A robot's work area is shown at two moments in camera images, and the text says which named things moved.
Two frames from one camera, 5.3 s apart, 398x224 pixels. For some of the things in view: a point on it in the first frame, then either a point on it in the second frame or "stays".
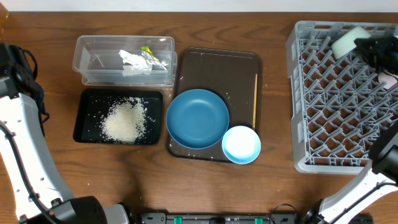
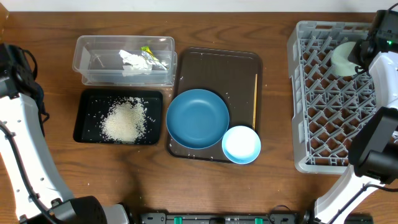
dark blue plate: (198, 119) stays
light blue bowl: (241, 144) stays
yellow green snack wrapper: (147, 52) stays
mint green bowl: (345, 43) -> (339, 62)
